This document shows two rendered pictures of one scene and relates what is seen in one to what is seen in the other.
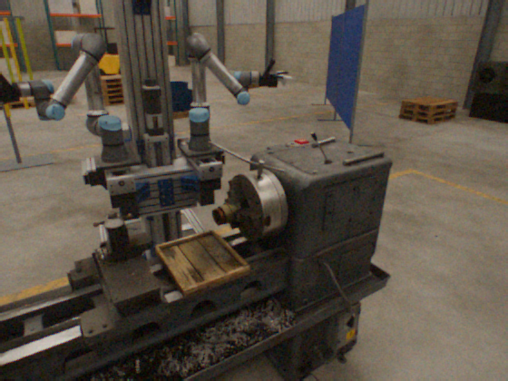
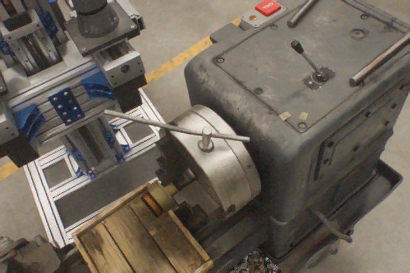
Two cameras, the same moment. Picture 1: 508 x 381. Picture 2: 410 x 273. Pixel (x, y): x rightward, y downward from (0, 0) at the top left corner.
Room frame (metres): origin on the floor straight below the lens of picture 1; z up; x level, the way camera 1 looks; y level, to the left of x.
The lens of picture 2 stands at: (0.82, -0.07, 2.01)
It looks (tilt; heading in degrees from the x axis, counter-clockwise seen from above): 53 degrees down; 4
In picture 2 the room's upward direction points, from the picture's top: 11 degrees counter-clockwise
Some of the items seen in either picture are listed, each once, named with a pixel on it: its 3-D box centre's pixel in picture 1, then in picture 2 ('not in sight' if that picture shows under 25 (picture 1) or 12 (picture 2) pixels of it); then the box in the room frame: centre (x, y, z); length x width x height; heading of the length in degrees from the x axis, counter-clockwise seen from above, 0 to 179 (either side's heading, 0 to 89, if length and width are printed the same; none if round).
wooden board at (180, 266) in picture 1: (200, 258); (139, 249); (1.26, 0.22, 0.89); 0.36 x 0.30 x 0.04; 32
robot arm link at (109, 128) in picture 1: (110, 129); not in sight; (1.82, 0.77, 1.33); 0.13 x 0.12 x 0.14; 47
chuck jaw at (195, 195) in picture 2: (250, 218); (202, 202); (1.30, 0.00, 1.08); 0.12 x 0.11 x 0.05; 32
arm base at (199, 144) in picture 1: (200, 140); (94, 13); (2.03, 0.32, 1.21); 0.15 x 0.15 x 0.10
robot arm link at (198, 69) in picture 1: (199, 82); not in sight; (2.16, 0.33, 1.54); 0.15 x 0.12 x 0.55; 4
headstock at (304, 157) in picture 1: (317, 190); (300, 93); (1.64, -0.34, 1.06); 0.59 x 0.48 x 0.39; 122
